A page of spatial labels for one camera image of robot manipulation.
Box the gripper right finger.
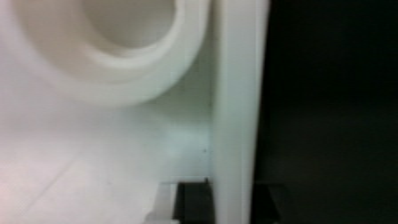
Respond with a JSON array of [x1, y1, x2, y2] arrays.
[[251, 182, 285, 224]]

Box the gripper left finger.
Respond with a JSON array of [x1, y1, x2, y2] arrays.
[[172, 180, 214, 224]]

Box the white square tabletop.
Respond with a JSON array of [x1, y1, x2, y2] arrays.
[[0, 0, 269, 224]]

